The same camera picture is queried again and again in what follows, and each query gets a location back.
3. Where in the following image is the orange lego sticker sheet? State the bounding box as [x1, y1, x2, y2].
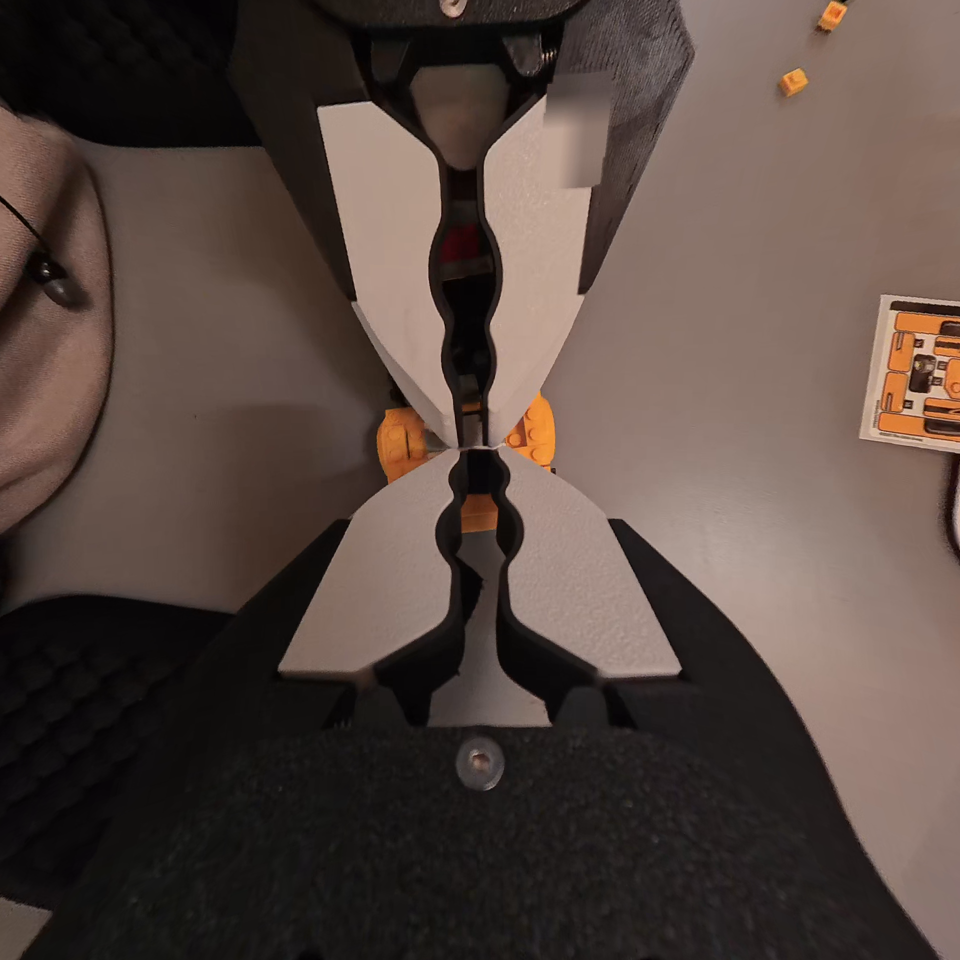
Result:
[858, 294, 960, 454]

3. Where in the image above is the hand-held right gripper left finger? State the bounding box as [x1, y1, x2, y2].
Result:
[277, 447, 486, 726]

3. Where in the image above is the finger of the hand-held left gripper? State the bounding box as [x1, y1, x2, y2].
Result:
[317, 99, 462, 449]
[478, 99, 595, 445]

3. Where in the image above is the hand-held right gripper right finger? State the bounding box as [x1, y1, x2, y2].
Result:
[493, 447, 684, 726]

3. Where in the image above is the orange and black lego car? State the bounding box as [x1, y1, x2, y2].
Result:
[375, 221, 558, 535]

